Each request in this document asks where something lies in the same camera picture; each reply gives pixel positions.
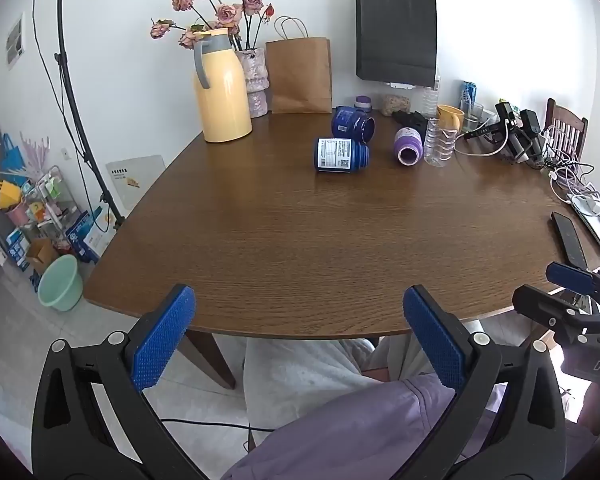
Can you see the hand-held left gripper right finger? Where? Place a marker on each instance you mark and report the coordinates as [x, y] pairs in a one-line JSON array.
[[435, 340]]

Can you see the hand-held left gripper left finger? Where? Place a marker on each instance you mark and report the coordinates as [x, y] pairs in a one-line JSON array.
[[162, 340]]

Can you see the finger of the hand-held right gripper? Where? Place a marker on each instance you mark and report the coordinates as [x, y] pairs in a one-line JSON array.
[[570, 276], [555, 310]]

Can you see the purple cup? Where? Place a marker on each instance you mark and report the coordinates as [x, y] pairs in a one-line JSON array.
[[407, 142]]

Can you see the black flat remote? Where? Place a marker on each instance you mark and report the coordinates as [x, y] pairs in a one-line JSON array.
[[570, 240]]

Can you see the white laptop with mouse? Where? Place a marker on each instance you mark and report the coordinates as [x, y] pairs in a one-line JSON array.
[[592, 220]]

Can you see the green plastic basin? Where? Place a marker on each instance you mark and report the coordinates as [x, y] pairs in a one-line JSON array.
[[60, 285]]

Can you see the person's purple garment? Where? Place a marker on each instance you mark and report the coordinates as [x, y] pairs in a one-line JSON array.
[[360, 435]]

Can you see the blue and white box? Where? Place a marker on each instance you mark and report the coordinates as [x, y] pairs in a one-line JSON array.
[[82, 237]]

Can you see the person's grey pants legs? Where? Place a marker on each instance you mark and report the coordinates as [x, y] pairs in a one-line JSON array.
[[300, 375]]

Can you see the cardboard box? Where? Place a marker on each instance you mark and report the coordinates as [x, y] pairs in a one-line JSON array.
[[42, 255]]

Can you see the wooden chair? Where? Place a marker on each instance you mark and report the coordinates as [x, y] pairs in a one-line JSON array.
[[567, 127]]

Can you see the white board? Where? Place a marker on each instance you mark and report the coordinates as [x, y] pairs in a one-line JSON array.
[[132, 182]]

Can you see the metal storage rack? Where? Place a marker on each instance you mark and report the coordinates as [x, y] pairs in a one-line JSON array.
[[45, 200]]

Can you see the clear plastic bottle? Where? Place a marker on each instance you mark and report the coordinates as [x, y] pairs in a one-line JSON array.
[[437, 145]]

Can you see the clear drinking glass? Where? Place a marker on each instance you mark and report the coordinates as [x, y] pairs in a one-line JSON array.
[[474, 115]]

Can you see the yellow mug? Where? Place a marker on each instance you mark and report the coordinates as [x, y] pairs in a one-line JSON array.
[[450, 116]]

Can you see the blue and white carton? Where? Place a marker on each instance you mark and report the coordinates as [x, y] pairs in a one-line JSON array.
[[469, 94]]

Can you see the blue bottle with white label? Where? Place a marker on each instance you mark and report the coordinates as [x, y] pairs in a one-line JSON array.
[[332, 155]]

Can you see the clear water bottle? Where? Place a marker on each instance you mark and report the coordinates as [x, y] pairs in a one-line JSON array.
[[430, 95]]

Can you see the dark blue jar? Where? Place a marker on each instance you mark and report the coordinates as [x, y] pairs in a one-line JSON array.
[[350, 122]]

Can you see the blue tote bag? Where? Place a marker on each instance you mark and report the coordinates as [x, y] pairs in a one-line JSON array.
[[11, 157]]

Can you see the beige rock-like lump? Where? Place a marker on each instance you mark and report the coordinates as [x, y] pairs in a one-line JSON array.
[[395, 104]]

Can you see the small purple-lidded jar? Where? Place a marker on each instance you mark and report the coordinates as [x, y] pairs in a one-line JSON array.
[[362, 103]]

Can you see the yellow thermos jug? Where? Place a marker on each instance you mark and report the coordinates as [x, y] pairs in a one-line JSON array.
[[225, 100]]

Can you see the black light stand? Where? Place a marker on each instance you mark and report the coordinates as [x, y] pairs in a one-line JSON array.
[[72, 100]]

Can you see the pink ribbed vase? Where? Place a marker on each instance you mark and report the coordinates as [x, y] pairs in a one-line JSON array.
[[255, 85]]

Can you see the brown paper bag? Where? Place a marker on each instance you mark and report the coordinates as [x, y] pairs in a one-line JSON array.
[[300, 75]]

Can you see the black paper bag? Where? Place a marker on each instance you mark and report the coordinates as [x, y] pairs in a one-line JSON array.
[[395, 35]]

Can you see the dried pink roses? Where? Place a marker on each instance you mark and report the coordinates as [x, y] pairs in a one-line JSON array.
[[226, 12]]

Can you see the black handheld camera device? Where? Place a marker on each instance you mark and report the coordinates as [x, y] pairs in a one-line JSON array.
[[506, 120], [531, 132]]

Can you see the wall vent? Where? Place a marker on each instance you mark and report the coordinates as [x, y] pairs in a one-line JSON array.
[[15, 40]]

